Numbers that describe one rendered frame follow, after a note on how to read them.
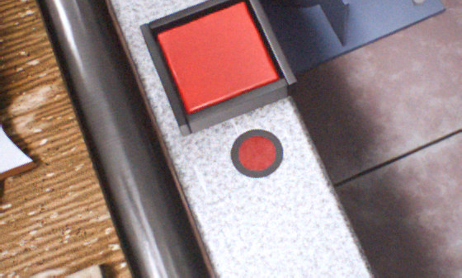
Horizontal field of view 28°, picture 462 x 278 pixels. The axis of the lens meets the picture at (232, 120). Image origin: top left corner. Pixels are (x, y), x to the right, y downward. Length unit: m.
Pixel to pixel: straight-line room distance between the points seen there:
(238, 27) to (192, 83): 0.05
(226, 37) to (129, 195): 0.11
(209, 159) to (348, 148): 1.00
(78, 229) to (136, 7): 0.16
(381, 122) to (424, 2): 0.24
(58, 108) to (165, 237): 0.10
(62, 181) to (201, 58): 0.11
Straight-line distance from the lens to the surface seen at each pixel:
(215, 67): 0.57
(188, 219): 0.59
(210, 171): 0.55
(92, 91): 0.58
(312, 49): 1.61
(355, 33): 1.63
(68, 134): 0.55
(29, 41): 0.59
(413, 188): 1.53
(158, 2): 0.61
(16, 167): 0.53
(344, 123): 1.56
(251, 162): 0.55
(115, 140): 0.56
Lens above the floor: 1.43
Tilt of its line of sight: 65 degrees down
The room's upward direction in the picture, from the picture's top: 12 degrees counter-clockwise
